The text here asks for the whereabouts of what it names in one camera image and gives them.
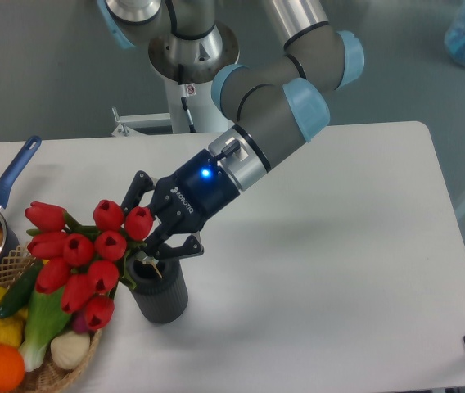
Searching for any dark grey ribbed vase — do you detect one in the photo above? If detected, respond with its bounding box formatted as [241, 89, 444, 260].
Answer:
[124, 255, 188, 324]

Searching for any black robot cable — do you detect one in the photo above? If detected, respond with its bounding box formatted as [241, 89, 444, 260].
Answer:
[163, 0, 198, 133]

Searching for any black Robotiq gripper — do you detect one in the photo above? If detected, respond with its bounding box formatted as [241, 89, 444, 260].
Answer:
[120, 150, 239, 261]

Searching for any orange fruit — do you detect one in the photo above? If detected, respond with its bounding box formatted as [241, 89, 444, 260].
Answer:
[0, 345, 25, 392]

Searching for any dark green cucumber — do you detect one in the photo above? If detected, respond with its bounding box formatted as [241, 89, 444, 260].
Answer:
[0, 262, 43, 319]

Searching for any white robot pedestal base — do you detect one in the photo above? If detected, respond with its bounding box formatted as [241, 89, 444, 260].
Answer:
[112, 79, 233, 137]

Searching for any red tulip bouquet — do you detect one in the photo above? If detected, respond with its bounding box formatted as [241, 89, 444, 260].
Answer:
[25, 200, 154, 331]

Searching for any woven wicker basket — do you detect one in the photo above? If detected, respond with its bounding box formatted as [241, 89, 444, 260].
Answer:
[0, 246, 102, 392]

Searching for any purple red radish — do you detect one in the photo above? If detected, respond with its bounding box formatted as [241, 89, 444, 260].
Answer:
[70, 311, 88, 334]

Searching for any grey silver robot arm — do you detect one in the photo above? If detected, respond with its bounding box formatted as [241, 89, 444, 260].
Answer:
[98, 1, 364, 261]

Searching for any white garlic bulb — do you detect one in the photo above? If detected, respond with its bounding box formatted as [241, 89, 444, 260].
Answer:
[50, 331, 90, 370]

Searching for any green bok choy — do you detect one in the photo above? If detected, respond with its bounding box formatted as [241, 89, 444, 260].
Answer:
[19, 287, 70, 373]

